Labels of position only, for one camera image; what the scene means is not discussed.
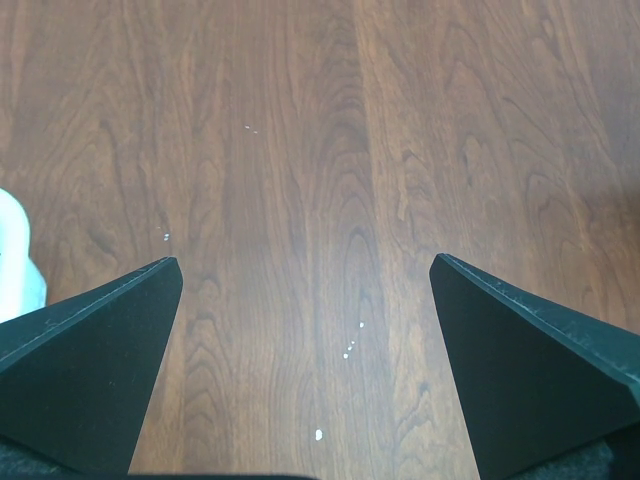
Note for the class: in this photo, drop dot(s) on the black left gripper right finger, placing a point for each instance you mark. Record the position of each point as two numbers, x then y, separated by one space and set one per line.
546 391

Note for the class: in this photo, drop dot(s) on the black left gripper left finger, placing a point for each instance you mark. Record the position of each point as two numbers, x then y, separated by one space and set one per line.
77 376

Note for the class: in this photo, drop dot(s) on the white plastic laundry basket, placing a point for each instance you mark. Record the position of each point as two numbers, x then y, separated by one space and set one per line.
23 289

